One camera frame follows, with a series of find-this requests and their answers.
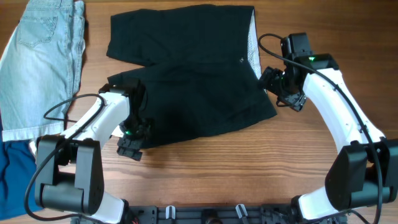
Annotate black shorts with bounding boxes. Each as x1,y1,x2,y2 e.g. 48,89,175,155
106,4,277,149

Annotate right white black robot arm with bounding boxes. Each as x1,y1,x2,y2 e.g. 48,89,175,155
260,33,397,223

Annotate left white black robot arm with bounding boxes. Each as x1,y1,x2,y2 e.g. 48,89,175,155
25,78,153,223

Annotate blue garment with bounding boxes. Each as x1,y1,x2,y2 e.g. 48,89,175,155
1,141,36,220

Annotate light blue denim shorts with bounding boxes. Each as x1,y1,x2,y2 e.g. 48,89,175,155
1,0,85,142

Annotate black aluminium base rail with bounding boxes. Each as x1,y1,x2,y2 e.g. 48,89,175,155
130,204,348,224

